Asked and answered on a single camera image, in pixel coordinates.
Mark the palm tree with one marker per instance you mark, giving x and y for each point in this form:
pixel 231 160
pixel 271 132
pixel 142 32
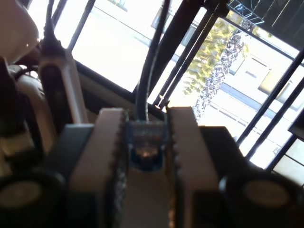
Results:
pixel 218 71

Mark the gripper camera bar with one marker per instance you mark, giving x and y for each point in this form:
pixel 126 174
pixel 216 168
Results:
pixel 71 95

